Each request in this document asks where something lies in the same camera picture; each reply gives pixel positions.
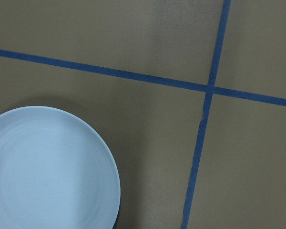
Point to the long blue tape strip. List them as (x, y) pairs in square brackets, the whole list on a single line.
[(143, 77)]

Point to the light blue plate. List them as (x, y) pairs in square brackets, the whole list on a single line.
[(56, 172)]

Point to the crossing blue tape strip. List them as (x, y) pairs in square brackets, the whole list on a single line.
[(205, 114)]

